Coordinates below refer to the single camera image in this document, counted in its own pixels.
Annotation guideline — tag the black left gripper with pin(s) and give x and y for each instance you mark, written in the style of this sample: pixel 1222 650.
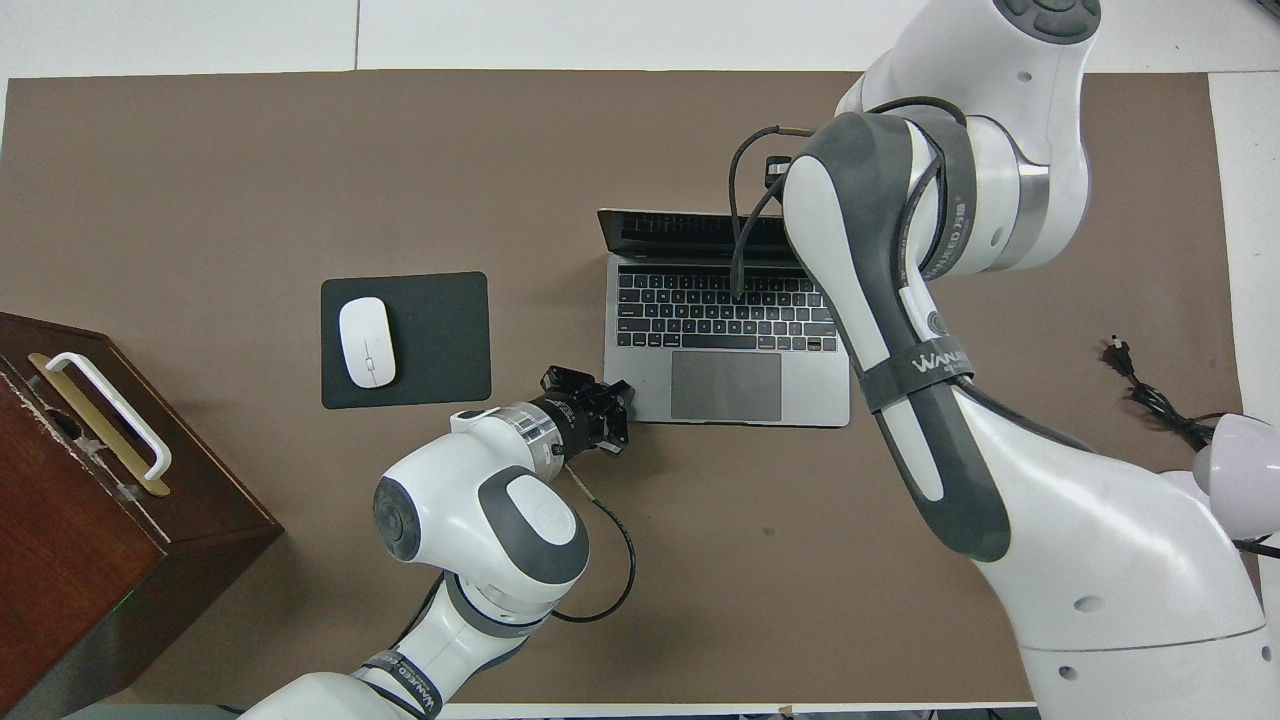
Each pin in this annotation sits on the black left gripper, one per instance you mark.
pixel 575 422

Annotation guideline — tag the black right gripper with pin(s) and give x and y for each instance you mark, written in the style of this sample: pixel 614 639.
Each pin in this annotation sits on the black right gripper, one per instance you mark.
pixel 778 172

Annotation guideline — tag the grey aluminium laptop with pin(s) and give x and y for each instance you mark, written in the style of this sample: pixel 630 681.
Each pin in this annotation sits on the grey aluminium laptop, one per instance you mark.
pixel 725 385

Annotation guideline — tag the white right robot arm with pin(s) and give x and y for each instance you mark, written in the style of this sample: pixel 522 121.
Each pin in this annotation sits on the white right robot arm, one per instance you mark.
pixel 1100 560

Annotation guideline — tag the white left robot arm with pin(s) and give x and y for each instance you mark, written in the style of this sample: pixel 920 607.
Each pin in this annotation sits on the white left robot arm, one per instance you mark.
pixel 450 500

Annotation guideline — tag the black mouse pad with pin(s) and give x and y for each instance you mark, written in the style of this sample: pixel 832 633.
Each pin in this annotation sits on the black mouse pad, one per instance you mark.
pixel 440 340

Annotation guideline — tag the brown table mat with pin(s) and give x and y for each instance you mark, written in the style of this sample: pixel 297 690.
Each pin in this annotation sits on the brown table mat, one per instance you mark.
pixel 600 600

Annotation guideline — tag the white computer mouse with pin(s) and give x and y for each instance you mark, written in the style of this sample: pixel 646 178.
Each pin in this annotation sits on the white computer mouse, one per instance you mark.
pixel 367 340

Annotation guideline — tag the dark brown wooden box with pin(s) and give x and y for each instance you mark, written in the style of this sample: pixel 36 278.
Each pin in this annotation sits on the dark brown wooden box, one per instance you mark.
pixel 100 540

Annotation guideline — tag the white desk lamp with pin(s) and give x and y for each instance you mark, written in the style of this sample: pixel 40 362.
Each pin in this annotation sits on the white desk lamp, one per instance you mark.
pixel 1240 460

